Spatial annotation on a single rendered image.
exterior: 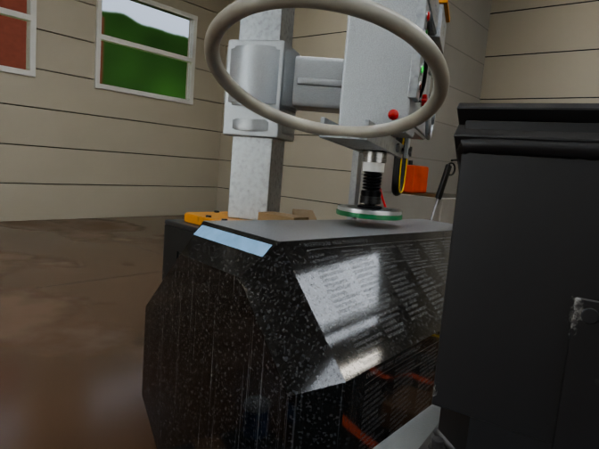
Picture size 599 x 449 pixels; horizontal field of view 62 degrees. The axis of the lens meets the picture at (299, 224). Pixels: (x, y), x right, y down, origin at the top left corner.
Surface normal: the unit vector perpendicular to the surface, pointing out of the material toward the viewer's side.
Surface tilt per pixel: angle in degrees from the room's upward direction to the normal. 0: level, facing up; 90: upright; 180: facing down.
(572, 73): 90
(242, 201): 90
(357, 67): 90
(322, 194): 90
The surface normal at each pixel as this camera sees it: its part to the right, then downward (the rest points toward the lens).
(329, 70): -0.07, 0.11
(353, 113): -0.32, 0.09
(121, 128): 0.77, 0.14
